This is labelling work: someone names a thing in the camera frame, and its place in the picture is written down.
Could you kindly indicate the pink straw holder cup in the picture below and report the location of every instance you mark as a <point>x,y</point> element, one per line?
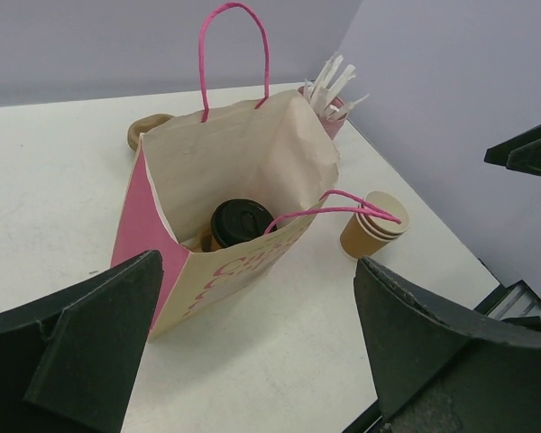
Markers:
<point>333,126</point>

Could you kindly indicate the black plastic cup lid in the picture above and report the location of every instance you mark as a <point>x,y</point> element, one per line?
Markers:
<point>238,221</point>

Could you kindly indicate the single brown pulp cup carrier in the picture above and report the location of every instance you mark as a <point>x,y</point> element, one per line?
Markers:
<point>205,242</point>

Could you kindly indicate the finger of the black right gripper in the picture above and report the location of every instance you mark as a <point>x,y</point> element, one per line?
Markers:
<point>521,153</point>

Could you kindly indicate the pink paper gift bag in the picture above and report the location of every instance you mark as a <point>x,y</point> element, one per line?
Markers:
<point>272,150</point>

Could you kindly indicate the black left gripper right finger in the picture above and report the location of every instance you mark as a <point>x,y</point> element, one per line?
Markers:
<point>438,366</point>

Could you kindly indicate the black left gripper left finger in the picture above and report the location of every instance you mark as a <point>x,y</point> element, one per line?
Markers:
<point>68,361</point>

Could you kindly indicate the stack of brown paper cups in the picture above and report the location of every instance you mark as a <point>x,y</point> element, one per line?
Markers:
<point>365,235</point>

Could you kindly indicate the aluminium frame rail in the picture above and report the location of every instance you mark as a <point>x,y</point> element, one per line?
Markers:
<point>517,300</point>

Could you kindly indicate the brown pulp cup carrier stack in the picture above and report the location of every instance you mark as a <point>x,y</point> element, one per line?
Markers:
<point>143,126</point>

